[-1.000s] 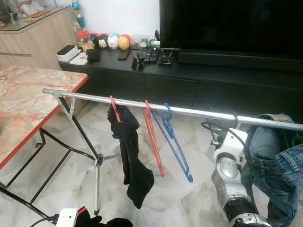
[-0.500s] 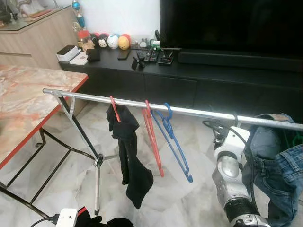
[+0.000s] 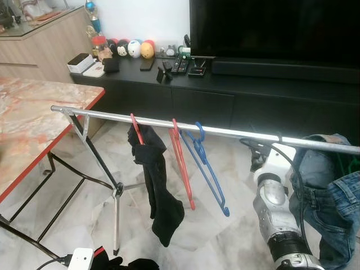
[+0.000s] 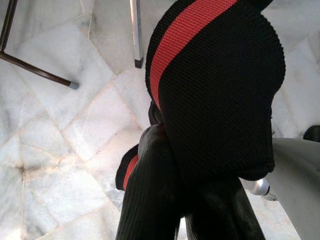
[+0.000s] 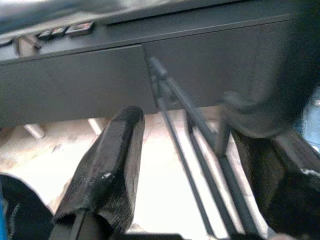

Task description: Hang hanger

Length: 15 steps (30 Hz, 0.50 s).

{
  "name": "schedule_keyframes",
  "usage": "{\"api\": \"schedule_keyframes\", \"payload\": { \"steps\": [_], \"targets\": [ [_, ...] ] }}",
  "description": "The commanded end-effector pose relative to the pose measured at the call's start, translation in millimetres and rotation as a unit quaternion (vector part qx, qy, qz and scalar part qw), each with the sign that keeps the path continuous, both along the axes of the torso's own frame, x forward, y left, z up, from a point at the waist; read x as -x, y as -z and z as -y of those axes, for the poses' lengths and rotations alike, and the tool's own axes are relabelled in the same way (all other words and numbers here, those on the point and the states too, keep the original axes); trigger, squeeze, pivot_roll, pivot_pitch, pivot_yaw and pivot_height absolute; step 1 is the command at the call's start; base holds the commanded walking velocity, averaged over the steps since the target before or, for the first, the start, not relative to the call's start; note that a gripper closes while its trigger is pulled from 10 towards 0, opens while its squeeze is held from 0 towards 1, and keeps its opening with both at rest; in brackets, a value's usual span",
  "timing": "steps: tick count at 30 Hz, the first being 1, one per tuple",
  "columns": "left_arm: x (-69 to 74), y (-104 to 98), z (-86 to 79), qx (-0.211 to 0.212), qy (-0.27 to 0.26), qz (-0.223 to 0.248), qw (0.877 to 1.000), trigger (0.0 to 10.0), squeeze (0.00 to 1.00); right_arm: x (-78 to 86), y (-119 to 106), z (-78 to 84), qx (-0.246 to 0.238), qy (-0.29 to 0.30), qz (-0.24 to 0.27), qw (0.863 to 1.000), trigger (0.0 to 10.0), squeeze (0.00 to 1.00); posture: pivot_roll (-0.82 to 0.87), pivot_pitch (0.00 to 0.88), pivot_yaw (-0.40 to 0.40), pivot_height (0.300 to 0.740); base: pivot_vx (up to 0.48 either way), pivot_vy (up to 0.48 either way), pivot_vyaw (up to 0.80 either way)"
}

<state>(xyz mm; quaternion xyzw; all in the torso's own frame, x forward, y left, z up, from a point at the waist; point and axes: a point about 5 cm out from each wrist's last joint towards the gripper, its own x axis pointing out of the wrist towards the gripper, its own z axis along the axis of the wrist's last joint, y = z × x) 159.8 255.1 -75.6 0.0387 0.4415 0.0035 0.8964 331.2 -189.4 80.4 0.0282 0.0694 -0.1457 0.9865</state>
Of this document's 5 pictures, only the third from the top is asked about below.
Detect white blue round plush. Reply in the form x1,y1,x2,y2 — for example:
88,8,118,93
128,39,142,58

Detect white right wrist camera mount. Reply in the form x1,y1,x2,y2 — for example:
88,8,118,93
254,143,297,186

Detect orange marble folding table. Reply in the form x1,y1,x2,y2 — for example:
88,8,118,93
0,77,106,259

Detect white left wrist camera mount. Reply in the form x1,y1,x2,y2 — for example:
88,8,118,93
67,248,95,270

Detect black wallet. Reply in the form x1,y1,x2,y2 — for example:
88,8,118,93
103,58,120,73

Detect black shirt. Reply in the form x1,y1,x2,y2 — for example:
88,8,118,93
127,124,185,248

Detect black remote control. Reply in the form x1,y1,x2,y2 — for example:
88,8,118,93
172,56,189,74

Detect light wooden cabinet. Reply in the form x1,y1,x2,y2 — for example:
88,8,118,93
0,6,93,82

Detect black white round plush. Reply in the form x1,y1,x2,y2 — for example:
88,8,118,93
116,39,129,56

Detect blue plastic hanger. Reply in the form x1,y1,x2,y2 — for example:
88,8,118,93
181,122,230,217

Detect green plastic hanger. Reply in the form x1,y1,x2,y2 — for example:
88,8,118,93
337,157,360,175

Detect red lid jar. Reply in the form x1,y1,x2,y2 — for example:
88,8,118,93
92,35,109,60

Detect black smartphone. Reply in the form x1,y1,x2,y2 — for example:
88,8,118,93
140,57,154,71

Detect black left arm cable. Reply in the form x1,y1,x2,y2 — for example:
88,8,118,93
37,256,73,270

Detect black tv console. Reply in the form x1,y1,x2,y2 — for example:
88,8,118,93
70,56,360,141

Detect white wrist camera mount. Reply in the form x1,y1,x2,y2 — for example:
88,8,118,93
67,248,95,270
254,143,297,186

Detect black flat television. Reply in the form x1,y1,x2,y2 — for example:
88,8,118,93
190,0,360,65

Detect white pink flat pouch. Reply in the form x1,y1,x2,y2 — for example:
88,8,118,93
83,65,106,78

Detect blue denim jeans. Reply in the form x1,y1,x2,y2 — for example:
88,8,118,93
290,134,360,270

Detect red plastic hanger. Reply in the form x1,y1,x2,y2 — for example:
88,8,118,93
169,119,196,210
130,114,145,145

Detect white box black lid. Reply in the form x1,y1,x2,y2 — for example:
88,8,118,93
67,53,96,74

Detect black red garment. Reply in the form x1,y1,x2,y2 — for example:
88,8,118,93
90,246,160,270

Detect black small device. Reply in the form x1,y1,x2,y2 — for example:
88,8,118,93
188,59,206,77

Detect black clip stand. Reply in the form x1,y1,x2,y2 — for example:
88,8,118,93
156,61,173,82

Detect green white mug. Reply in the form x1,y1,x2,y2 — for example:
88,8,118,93
177,45,192,58

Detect silver metal clothes rack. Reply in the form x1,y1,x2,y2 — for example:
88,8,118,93
51,105,360,257

